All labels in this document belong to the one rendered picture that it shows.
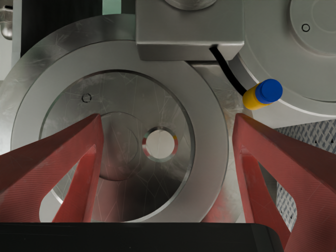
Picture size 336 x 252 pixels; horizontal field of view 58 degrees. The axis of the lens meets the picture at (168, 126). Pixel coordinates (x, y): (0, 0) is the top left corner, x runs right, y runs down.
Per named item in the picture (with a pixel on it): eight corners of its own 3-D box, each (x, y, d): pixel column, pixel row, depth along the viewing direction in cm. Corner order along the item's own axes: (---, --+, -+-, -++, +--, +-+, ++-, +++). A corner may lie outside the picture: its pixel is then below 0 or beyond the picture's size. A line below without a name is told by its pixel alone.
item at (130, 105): (35, 70, 15) (191, 66, 15) (50, 79, 17) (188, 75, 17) (36, 230, 14) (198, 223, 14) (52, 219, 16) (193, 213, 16)
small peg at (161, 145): (141, 126, 12) (177, 125, 12) (145, 130, 14) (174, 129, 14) (142, 163, 12) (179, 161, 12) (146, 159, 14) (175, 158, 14)
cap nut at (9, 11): (16, 8, 48) (15, 35, 48) (26, 17, 52) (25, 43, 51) (-8, 7, 48) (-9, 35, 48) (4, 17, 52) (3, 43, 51)
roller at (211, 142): (242, 55, 16) (214, 273, 16) (192, 111, 42) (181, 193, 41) (29, 24, 16) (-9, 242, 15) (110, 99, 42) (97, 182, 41)
